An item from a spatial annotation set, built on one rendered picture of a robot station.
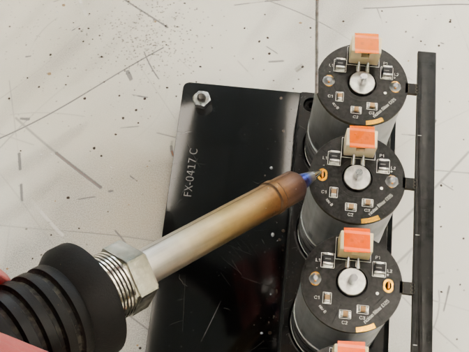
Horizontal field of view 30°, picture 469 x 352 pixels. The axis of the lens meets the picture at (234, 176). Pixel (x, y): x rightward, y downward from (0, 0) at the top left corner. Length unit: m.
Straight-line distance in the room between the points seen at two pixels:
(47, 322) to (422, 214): 0.10
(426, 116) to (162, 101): 0.10
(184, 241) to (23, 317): 0.04
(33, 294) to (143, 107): 0.15
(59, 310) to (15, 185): 0.14
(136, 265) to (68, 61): 0.15
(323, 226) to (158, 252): 0.06
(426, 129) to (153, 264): 0.09
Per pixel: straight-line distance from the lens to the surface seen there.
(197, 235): 0.19
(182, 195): 0.28
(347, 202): 0.23
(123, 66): 0.32
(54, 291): 0.17
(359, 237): 0.22
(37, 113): 0.31
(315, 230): 0.24
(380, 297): 0.22
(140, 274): 0.18
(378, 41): 0.24
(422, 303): 0.22
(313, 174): 0.22
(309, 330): 0.23
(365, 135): 0.23
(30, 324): 0.16
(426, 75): 0.25
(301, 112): 0.28
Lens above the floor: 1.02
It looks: 67 degrees down
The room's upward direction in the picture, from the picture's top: 1 degrees clockwise
